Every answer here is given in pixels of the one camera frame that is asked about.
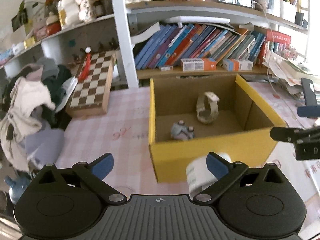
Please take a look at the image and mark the wooden chess board box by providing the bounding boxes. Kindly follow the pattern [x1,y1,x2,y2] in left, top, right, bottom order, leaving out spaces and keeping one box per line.
[66,51,116,118]

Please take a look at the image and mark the row of books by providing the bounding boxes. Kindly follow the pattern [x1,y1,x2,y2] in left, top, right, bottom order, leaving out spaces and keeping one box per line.
[135,23,266,70]

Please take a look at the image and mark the orange white medicine box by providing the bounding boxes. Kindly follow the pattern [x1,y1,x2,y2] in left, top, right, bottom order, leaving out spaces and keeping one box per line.
[181,58,217,72]

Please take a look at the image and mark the small grey plush toy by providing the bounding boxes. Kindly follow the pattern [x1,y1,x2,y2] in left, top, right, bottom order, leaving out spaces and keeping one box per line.
[170,120,195,141]

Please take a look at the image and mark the white shelf post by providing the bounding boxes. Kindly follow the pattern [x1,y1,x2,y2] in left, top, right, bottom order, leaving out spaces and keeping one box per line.
[112,0,139,88]

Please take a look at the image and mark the black smartphone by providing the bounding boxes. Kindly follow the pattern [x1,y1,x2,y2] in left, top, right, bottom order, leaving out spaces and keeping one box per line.
[300,78,319,107]

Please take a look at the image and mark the yellow cardboard box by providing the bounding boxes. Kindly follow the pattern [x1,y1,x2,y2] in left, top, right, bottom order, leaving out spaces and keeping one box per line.
[149,74,286,183]

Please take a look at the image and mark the beige wrist watch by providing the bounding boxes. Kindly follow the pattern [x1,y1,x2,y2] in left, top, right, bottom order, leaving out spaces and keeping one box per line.
[196,92,220,125]

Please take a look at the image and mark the red book box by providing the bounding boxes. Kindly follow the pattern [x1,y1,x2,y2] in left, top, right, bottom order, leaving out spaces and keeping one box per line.
[265,29,291,45]

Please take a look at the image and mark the pile of clothes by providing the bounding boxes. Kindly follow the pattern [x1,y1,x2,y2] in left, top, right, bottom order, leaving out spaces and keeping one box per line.
[1,57,78,172]

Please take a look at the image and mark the pile of papers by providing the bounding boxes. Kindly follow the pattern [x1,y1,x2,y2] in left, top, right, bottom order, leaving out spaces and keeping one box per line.
[263,50,319,100]

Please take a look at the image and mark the blue white medicine box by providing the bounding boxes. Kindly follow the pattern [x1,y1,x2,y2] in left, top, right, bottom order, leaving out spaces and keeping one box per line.
[222,59,253,72]

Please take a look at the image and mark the white tape roll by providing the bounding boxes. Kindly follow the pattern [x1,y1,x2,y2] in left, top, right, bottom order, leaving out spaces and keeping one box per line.
[185,156,229,199]

